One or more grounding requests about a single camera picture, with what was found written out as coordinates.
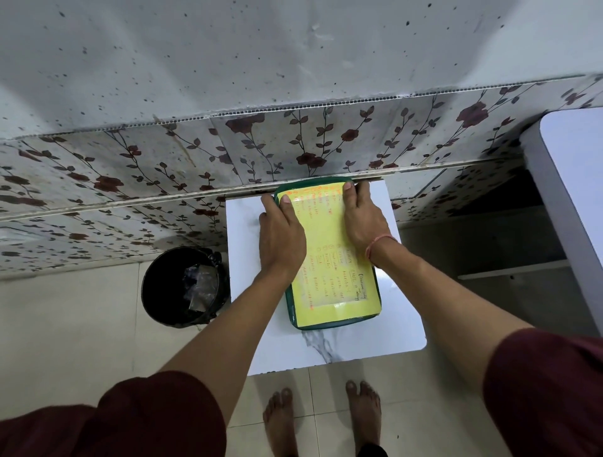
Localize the red thread wristband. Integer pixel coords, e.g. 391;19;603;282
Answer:
365;234;400;262

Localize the person's right foot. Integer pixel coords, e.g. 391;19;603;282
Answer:
345;380;383;456

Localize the maroon sleeve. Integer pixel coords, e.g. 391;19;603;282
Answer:
482;328;603;457
0;370;228;457

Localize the person's foot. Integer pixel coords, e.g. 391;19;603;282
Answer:
345;380;383;456
262;387;299;457

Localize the person's left foot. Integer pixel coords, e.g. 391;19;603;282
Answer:
262;387;299;457

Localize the white marble side table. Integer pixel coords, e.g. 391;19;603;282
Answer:
225;179;428;377

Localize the person's left forearm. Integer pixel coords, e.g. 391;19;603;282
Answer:
159;266;307;427

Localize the yellow handwritten paper sheet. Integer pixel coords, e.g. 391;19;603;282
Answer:
277;183;382;329

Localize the black trash bin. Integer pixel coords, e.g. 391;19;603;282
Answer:
141;246;230;329

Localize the person's left hand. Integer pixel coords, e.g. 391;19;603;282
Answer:
258;193;307;279

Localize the clear plastic waste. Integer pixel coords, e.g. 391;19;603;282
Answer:
182;264;220;313

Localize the person's right forearm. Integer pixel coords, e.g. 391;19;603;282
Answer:
370;239;536;397

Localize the person's right hand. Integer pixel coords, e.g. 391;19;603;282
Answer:
342;181;400;259

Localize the green plastic tray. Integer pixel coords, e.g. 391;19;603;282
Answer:
274;177;383;331

